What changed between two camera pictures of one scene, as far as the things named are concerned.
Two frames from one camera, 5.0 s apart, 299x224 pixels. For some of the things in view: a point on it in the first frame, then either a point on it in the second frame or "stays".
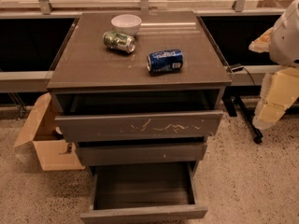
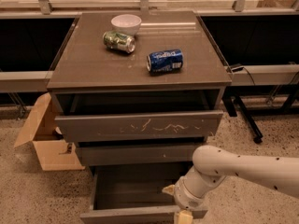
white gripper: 286,42 → 186,197
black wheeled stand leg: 234,105 stays
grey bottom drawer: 143,192 stays
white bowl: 126,23 stays
